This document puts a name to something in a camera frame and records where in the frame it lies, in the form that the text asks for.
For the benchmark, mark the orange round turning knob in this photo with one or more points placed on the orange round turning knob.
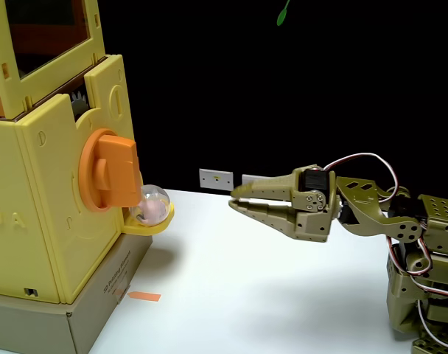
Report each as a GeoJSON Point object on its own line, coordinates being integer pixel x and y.
{"type": "Point", "coordinates": [115, 173]}

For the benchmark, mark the yellow toy vending machine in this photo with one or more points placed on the yellow toy vending machine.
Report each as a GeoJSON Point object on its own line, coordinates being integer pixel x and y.
{"type": "Point", "coordinates": [43, 206]}

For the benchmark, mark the clear capsule ball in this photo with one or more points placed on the clear capsule ball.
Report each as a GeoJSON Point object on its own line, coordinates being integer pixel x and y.
{"type": "Point", "coordinates": [152, 206]}

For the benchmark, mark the yellow dispensing tray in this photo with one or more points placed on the yellow dispensing tray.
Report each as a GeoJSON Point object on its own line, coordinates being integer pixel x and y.
{"type": "Point", "coordinates": [150, 231]}

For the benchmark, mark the orange arrow tape marker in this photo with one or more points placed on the orange arrow tape marker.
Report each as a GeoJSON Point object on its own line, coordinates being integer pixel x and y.
{"type": "Point", "coordinates": [144, 296]}

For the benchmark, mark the green leaf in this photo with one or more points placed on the green leaf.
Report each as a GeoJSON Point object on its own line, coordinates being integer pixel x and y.
{"type": "Point", "coordinates": [281, 16]}

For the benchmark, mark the brown cardboard box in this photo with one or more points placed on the brown cardboard box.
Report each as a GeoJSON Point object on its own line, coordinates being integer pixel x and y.
{"type": "Point", "coordinates": [91, 317]}

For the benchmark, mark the white wall socket plate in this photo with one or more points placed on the white wall socket plate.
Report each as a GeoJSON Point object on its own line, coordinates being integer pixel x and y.
{"type": "Point", "coordinates": [248, 178]}
{"type": "Point", "coordinates": [216, 180]}

